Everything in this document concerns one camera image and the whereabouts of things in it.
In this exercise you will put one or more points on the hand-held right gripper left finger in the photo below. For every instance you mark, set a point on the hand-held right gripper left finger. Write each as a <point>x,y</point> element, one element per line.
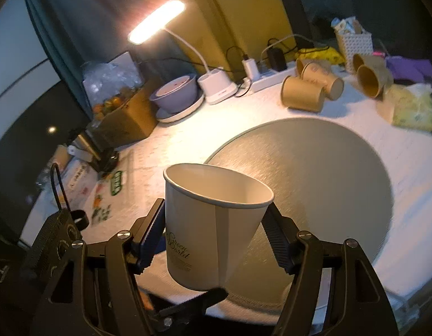
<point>149,245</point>

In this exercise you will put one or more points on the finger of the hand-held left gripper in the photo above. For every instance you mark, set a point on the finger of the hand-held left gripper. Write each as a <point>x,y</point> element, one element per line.
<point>198,302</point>

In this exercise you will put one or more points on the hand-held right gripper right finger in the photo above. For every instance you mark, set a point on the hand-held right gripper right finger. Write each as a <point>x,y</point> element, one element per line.
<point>275,238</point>

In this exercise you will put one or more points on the white paper cup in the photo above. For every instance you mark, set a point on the white paper cup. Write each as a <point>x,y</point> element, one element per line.
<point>202,224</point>

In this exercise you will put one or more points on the brown paper cup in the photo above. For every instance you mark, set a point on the brown paper cup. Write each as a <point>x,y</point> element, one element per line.
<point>301,94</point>
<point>359,59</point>
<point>375,78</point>
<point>324,78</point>
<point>300,64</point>

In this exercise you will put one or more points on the round grey board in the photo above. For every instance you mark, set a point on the round grey board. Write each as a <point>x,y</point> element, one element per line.
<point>307,168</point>

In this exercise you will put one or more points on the black desk gadget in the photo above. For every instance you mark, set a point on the black desk gadget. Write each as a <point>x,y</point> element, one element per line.
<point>100,155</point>

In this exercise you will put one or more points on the cardboard box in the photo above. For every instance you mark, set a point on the cardboard box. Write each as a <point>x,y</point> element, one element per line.
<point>132,119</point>

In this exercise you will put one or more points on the white plate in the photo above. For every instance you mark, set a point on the white plate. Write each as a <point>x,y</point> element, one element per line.
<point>181,115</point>

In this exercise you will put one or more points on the purple bowl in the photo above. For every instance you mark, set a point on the purple bowl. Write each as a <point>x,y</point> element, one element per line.
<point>177,94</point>

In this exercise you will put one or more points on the white power strip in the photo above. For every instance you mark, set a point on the white power strip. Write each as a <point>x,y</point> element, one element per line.
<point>268,78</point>

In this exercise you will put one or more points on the white desk lamp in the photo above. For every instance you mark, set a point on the white desk lamp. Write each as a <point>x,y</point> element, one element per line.
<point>216,85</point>

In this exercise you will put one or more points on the white charger plug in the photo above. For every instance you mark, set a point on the white charger plug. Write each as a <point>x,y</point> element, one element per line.
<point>250,67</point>

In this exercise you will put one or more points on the clear plastic bag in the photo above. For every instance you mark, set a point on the clear plastic bag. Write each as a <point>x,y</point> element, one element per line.
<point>107,77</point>

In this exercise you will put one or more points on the black power adapter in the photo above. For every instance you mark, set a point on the black power adapter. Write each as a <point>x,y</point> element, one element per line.
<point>277,59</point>

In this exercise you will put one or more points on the yellow-green tissue pack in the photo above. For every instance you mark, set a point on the yellow-green tissue pack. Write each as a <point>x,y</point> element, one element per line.
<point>412,108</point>

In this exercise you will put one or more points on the yellow plastic bag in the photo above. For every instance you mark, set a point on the yellow plastic bag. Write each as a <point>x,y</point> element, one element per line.
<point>324,55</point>

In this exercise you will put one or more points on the white woven basket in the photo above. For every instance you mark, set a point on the white woven basket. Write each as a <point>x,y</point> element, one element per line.
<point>356,45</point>

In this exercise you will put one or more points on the purple cloth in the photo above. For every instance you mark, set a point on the purple cloth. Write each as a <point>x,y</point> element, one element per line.
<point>408,68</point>

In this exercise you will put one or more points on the dark curtain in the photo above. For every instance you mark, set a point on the dark curtain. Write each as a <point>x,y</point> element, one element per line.
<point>79,24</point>

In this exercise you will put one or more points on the packets in basket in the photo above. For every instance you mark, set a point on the packets in basket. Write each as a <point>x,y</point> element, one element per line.
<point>347,26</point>

